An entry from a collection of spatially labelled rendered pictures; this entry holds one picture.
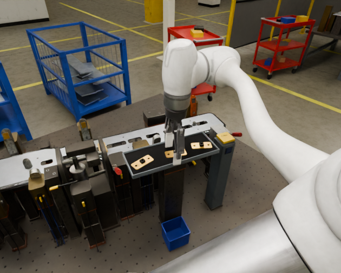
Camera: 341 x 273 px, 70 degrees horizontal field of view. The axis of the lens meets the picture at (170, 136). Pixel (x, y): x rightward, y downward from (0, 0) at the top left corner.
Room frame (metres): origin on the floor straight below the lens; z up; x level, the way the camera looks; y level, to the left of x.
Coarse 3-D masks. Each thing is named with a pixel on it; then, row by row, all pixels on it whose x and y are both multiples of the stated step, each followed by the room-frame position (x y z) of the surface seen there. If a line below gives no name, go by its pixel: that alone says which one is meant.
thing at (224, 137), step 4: (224, 132) 0.89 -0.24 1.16; (216, 136) 0.87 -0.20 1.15; (220, 136) 0.85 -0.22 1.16; (224, 136) 0.85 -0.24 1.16; (228, 136) 0.85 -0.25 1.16; (232, 136) 0.85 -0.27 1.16; (220, 140) 0.84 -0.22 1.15; (224, 140) 0.83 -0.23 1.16; (228, 140) 0.83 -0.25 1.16; (232, 140) 0.83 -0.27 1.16
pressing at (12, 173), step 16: (144, 128) 1.13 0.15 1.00; (160, 128) 1.13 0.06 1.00; (192, 128) 1.14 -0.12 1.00; (208, 128) 1.14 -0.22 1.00; (96, 144) 0.98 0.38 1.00; (128, 144) 0.99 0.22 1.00; (0, 160) 0.85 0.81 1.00; (16, 160) 0.85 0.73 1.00; (32, 160) 0.85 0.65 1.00; (80, 160) 0.86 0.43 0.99; (0, 176) 0.75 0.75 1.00; (16, 176) 0.75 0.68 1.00
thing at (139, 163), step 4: (148, 156) 0.71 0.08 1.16; (140, 160) 0.68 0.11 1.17; (144, 160) 0.68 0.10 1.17; (148, 160) 0.69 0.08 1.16; (152, 160) 0.69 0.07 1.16; (132, 164) 0.67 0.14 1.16; (136, 164) 0.67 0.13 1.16; (140, 164) 0.67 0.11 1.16; (144, 164) 0.67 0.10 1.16; (136, 168) 0.64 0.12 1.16
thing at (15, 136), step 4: (16, 132) 1.01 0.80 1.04; (16, 136) 0.97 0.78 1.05; (16, 140) 0.94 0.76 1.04; (20, 140) 1.00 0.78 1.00; (4, 144) 0.92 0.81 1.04; (16, 144) 0.93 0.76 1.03; (20, 144) 0.97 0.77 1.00; (20, 148) 0.94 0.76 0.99; (24, 148) 1.00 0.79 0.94; (8, 152) 0.92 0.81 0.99; (20, 152) 0.93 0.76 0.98; (24, 152) 0.98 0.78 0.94
